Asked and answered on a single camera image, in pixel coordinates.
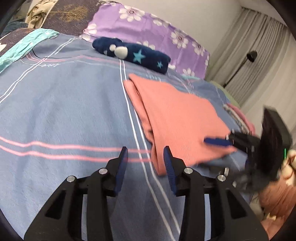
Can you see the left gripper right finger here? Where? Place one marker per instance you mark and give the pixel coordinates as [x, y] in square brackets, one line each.
[231, 217]

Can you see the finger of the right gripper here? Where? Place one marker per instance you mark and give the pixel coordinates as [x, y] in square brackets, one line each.
[217, 141]

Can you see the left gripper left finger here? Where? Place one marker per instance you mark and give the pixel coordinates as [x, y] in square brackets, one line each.
[60, 218]

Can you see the salmon long-sleeve shirt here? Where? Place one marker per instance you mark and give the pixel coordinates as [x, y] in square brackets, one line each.
[176, 119]

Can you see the right forearm salmon sleeve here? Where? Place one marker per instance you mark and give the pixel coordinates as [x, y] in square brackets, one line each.
[278, 201]

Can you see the right white gloved hand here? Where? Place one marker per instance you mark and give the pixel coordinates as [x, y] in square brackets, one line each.
[287, 171]

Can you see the pink folded garment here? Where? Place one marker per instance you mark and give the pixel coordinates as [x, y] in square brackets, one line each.
[250, 125]

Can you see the green sheet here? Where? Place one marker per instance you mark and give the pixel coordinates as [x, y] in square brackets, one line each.
[227, 94]

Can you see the beige curtain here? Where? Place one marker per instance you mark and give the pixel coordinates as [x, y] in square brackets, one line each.
[270, 79]

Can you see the black floor lamp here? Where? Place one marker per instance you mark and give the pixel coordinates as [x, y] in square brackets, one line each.
[251, 57]

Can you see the purple floral pillow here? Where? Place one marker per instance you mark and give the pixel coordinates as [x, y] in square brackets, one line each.
[133, 25]

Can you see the navy star plush garment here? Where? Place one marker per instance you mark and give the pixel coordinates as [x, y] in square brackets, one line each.
[133, 53]

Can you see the blue plaid blanket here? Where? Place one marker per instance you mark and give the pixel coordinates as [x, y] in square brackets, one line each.
[64, 111]

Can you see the dark tree-print pillow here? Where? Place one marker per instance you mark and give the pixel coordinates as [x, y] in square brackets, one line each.
[71, 17]

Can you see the beige crumpled cloth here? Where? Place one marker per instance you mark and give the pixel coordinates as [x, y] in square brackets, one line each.
[38, 12]

